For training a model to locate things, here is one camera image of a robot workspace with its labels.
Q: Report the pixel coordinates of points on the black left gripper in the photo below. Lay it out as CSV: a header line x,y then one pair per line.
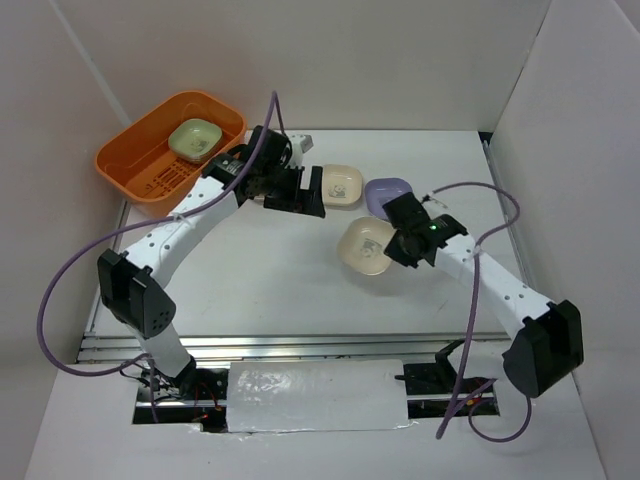
x,y
304,201

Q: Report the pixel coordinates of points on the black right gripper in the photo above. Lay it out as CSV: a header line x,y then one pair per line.
x,y
395,253

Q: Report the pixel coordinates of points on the cream panda plate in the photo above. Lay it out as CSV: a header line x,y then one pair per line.
x,y
362,245
342,186

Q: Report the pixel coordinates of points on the green panda plate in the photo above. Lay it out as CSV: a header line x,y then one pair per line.
x,y
195,140

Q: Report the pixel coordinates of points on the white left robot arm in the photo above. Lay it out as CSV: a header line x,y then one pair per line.
x,y
132,283

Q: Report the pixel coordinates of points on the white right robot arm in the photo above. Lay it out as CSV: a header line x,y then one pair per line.
x,y
547,343

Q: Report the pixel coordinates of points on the orange plastic bin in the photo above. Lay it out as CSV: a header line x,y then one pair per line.
x,y
138,161

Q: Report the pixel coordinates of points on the cream panda plate back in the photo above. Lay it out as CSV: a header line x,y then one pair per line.
x,y
342,186

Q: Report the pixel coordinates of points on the purple plate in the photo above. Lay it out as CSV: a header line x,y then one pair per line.
x,y
380,191

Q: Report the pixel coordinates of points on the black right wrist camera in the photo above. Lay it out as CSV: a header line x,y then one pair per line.
x,y
406,213

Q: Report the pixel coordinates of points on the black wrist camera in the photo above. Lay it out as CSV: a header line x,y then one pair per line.
x,y
406,213
281,151

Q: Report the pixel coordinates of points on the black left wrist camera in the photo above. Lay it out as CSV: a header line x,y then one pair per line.
x,y
281,151

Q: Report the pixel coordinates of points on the aluminium rail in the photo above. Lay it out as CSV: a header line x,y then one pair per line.
x,y
110,349

